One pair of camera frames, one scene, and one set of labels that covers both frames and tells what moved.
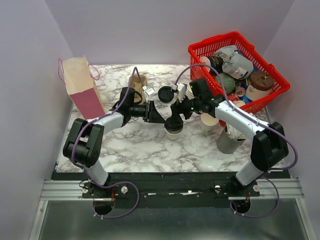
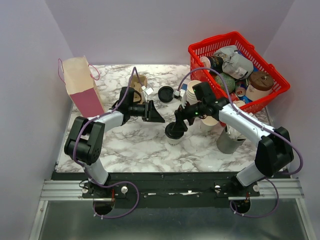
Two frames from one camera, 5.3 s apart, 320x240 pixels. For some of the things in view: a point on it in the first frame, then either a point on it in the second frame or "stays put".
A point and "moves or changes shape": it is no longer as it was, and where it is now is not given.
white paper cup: [173, 136] to [173, 142]
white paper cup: [208, 122] stays put
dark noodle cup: [214, 61] stays put
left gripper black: [151, 114] stays put
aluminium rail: [268, 189] stays put
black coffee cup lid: [173, 125] moves or changes shape
